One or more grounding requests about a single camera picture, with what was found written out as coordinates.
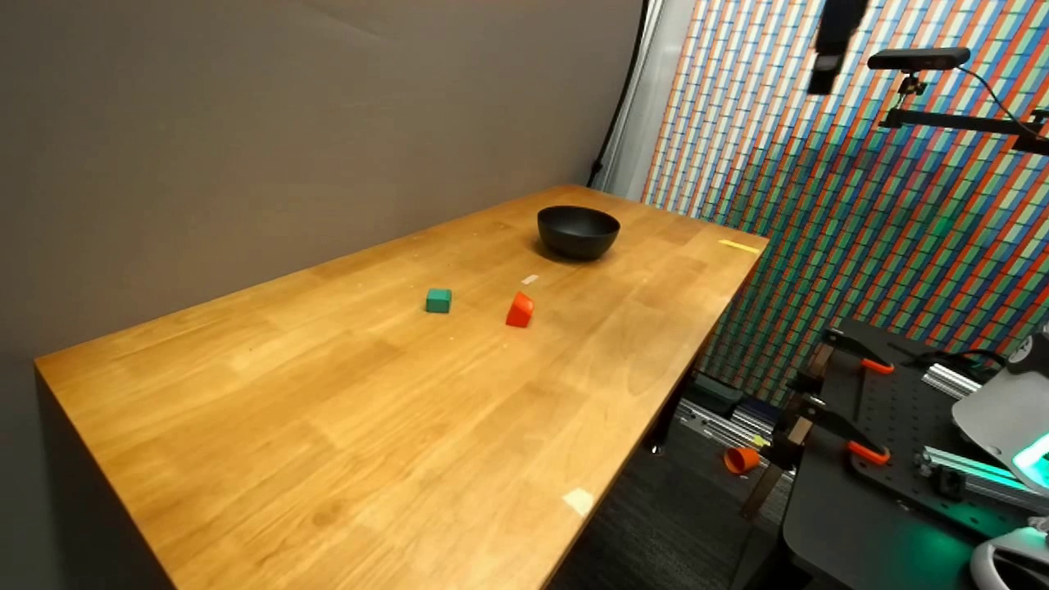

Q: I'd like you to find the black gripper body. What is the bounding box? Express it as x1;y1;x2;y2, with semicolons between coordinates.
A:
818;0;874;58

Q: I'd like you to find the red block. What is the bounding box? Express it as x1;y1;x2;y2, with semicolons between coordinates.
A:
501;290;538;331

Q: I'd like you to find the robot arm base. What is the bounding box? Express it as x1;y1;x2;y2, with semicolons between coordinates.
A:
949;363;1049;495

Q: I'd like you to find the black bowl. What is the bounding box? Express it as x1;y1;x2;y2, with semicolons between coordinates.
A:
534;203;624;267

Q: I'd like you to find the aluminium extrusion bar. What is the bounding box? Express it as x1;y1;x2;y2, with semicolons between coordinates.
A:
917;362;987;404
914;443;1049;513

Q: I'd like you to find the orange clamp knob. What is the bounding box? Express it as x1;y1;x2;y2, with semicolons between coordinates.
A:
726;440;769;476

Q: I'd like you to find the clear tape piece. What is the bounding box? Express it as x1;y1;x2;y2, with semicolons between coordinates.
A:
560;484;602;520

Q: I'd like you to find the white curved device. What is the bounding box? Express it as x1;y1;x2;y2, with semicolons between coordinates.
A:
968;520;1049;590

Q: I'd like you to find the black bar camera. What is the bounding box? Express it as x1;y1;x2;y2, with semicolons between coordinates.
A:
867;43;975;74

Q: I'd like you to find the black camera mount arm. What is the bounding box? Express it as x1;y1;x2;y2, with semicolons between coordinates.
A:
878;67;1049;158

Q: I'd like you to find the black wall cable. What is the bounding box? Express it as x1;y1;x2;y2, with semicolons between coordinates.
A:
588;0;655;189

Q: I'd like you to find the black clamp orange handle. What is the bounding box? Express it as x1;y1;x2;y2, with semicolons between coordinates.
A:
783;395;895;471
820;324;901;380

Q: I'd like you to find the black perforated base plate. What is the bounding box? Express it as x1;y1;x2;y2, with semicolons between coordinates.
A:
780;317;1049;590

